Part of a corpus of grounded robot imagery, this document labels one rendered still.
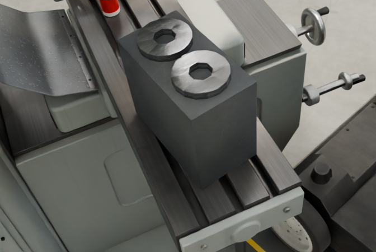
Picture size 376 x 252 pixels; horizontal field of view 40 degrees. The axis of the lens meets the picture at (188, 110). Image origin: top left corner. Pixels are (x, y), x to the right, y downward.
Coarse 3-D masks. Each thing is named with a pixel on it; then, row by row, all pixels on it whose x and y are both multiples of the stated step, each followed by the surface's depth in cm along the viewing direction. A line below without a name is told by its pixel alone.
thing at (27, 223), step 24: (0, 120) 128; (0, 144) 116; (0, 168) 117; (0, 192) 120; (24, 192) 129; (0, 216) 124; (24, 216) 130; (0, 240) 130; (24, 240) 135; (48, 240) 142
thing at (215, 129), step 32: (160, 32) 85; (192, 32) 85; (128, 64) 87; (160, 64) 81; (192, 64) 79; (224, 64) 78; (160, 96) 80; (192, 96) 76; (224, 96) 76; (256, 96) 79; (160, 128) 90; (192, 128) 75; (224, 128) 80; (256, 128) 86; (192, 160) 83; (224, 160) 86
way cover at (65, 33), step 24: (0, 24) 120; (24, 24) 127; (48, 24) 130; (0, 48) 113; (24, 48) 119; (48, 48) 123; (72, 48) 124; (0, 72) 106; (24, 72) 112; (48, 72) 117; (72, 72) 118
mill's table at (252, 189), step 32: (96, 0) 124; (128, 0) 123; (160, 0) 122; (96, 32) 116; (128, 32) 115; (96, 64) 114; (128, 96) 103; (128, 128) 98; (160, 160) 92; (256, 160) 93; (160, 192) 88; (192, 192) 90; (224, 192) 87; (256, 192) 86; (288, 192) 87; (192, 224) 84; (224, 224) 84; (256, 224) 86
